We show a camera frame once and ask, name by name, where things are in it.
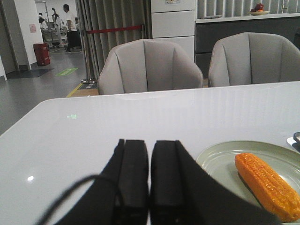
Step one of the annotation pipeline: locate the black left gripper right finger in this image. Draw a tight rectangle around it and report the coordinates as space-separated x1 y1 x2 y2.
150 141 281 225

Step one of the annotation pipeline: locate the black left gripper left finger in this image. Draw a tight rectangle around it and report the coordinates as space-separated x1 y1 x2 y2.
38 139 149 225

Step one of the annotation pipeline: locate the orange corn cob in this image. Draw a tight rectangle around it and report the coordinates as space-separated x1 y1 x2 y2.
234 153 300 222

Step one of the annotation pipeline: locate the green round plate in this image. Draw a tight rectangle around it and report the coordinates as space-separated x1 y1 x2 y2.
196 141 300 207

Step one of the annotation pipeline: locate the digital kitchen scale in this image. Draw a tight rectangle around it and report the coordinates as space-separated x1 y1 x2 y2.
286 132 300 152

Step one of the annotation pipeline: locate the left grey armchair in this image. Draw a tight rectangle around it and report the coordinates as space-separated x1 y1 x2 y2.
97 39 203 95

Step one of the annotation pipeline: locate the grey armchair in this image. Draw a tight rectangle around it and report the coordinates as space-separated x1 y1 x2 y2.
209 32 300 87
97 39 203 95

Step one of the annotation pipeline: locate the right grey armchair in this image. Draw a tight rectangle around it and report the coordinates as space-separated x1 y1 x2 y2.
209 32 300 87

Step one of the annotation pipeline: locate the grey counter cabinet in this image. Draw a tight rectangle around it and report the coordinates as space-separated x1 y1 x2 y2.
195 13 300 78

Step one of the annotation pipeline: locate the red trash bin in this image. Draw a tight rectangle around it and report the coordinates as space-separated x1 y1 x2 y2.
33 43 50 66

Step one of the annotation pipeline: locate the red barrier belt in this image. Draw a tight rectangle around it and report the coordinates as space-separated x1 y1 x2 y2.
86 24 143 34

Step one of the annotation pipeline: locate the white drawer cabinet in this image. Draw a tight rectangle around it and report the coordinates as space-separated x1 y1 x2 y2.
150 0 195 60

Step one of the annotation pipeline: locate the person in white shirt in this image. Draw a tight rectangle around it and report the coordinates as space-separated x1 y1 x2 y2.
63 4 81 53

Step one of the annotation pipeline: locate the fruit plate on counter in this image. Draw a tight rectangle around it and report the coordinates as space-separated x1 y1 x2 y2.
249 3 270 16

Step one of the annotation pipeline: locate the black cable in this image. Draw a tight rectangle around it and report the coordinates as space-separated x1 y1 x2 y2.
35 174 122 225

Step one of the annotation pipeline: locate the metal barrier post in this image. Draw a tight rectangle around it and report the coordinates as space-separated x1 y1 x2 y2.
80 29 97 84

